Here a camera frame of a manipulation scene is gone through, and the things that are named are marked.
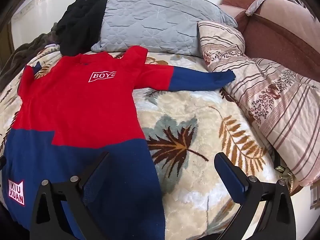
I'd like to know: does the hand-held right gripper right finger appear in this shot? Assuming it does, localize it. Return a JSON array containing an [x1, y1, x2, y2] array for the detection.
[[214, 152, 297, 240]]

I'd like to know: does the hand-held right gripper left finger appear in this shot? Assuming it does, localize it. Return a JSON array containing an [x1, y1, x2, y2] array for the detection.
[[29, 151, 112, 240]]

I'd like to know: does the red and blue knit sweater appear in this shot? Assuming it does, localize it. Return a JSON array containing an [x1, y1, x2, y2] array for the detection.
[[1, 45, 237, 240]]

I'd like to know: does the leaf print plush blanket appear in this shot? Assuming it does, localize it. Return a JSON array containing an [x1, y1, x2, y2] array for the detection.
[[0, 46, 298, 240]]

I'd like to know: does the wooden furniture piece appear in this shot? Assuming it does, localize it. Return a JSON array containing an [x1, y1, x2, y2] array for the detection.
[[309, 182, 320, 209]]

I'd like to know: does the striped floral quilt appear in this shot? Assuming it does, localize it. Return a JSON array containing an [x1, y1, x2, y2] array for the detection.
[[197, 20, 320, 187]]

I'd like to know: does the dark grey-brown blanket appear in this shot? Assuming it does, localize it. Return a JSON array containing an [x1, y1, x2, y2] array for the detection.
[[0, 22, 60, 93]]

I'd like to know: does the brown sofa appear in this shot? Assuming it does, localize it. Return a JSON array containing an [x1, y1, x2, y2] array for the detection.
[[220, 0, 320, 80]]

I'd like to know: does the black knit garment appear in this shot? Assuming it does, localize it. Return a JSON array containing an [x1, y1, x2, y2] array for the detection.
[[55, 0, 112, 57]]

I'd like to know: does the grey quilted pillow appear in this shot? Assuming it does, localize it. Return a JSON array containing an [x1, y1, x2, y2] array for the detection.
[[90, 0, 238, 58]]

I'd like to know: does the grey cloth strip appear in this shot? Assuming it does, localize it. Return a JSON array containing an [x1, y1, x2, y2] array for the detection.
[[245, 0, 315, 19]]

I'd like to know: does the tan strap with buckle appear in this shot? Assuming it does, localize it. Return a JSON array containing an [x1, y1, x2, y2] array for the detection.
[[274, 152, 296, 193]]

